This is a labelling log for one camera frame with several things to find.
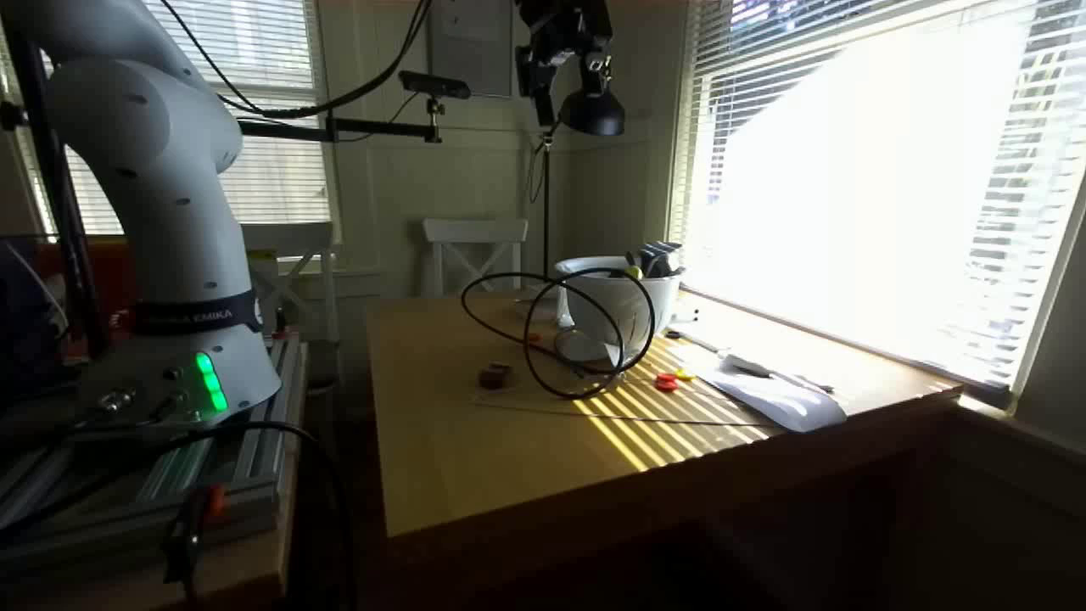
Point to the black boom bar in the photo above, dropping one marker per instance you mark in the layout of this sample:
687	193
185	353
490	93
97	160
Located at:
374	128

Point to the black camera on boom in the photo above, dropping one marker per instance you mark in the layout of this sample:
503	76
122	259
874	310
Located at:
435	81

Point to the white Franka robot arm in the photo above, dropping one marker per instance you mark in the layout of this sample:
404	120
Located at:
148	137

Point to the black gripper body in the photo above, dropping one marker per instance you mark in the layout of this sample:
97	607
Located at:
560	22

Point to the dark small box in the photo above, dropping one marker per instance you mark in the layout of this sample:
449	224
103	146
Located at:
664	259

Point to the wooden table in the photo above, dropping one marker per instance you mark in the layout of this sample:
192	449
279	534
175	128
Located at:
476	454

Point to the small yellow cap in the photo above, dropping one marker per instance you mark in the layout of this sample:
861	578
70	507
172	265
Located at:
684	373

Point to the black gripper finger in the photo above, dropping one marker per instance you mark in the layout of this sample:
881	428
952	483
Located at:
542	90

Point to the dark blue bulky object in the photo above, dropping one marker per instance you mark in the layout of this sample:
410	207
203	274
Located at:
27	317

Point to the small red cap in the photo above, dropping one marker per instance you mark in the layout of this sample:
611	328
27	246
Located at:
666	381

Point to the black stand pole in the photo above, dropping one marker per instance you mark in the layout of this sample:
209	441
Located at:
61	215

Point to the white bowl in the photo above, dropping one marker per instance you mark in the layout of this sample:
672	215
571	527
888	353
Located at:
589	299

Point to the small brown round object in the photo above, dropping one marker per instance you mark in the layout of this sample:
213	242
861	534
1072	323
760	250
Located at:
493	377

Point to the white window blinds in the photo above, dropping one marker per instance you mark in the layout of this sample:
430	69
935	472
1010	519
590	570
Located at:
1018	170
283	181

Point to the aluminium rail frame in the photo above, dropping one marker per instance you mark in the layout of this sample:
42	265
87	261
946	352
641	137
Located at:
138	497

